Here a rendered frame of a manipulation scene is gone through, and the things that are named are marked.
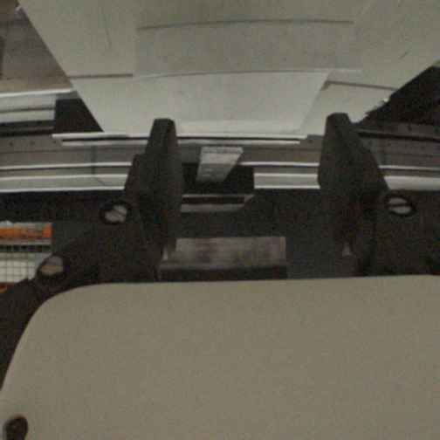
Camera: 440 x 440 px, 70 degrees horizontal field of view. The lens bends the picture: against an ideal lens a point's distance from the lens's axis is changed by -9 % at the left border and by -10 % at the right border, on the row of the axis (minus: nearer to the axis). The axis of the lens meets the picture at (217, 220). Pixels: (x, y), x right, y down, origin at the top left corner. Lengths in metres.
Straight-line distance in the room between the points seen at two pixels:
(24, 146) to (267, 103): 0.42
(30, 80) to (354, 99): 0.23
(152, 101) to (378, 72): 0.13
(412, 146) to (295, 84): 0.47
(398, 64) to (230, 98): 0.09
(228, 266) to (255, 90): 0.13
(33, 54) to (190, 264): 0.21
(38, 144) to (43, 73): 0.27
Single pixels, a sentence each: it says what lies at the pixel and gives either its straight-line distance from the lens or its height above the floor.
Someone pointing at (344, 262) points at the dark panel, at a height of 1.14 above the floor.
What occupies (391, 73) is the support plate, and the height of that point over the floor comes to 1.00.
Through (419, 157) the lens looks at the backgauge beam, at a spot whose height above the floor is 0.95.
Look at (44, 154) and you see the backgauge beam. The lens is 0.55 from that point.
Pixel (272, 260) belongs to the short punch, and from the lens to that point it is 0.28.
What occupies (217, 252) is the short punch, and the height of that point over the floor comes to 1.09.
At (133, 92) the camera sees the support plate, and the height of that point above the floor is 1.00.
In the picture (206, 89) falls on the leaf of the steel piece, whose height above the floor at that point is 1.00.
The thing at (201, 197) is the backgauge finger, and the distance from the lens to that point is 0.46.
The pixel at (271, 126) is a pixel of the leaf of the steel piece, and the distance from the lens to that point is 0.25.
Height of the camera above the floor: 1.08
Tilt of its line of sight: 4 degrees down
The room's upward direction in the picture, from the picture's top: 179 degrees clockwise
